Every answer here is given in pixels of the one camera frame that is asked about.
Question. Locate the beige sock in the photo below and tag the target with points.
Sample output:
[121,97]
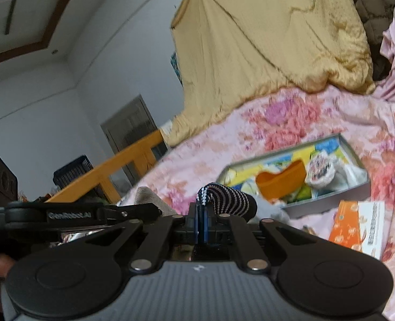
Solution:
[150,199]

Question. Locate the black plastic crate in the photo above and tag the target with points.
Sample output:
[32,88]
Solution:
[72,174]

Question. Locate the cartoon print sock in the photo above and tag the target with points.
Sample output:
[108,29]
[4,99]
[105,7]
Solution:
[319,170]

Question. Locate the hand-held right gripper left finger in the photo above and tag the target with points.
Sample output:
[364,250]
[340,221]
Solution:
[194,225]

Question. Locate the orange and white carton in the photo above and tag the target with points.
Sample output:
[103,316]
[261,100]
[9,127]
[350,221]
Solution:
[358,227]

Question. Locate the wooden bed frame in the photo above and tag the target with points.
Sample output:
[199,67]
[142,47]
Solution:
[124,160]

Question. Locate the yellow quilt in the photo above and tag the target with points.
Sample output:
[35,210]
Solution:
[267,57]

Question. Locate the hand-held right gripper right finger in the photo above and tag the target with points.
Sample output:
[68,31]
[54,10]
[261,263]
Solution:
[211,225]

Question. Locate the brown quilted blanket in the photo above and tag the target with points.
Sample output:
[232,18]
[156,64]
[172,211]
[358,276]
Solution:
[368,3]

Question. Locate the black white-striped sock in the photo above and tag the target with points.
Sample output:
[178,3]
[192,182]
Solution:
[231,202]

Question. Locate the orange sock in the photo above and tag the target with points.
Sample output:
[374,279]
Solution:
[281,182]

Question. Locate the grey door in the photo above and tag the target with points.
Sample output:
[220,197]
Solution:
[130,127]

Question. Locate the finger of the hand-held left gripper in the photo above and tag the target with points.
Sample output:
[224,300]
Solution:
[134,211]

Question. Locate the grey cardboard box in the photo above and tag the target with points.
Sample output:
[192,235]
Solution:
[327,202]

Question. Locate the pink floral bedsheet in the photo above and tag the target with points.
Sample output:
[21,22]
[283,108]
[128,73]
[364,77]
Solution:
[317,113]

